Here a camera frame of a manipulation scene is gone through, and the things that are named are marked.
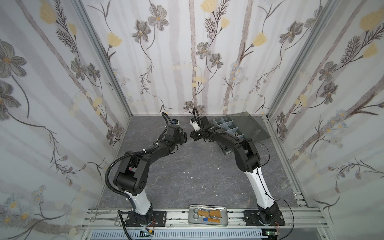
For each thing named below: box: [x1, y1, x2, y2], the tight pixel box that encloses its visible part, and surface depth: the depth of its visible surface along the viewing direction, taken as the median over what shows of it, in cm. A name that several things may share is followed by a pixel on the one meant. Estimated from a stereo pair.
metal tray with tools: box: [188, 204, 229, 226], surface depth 77 cm
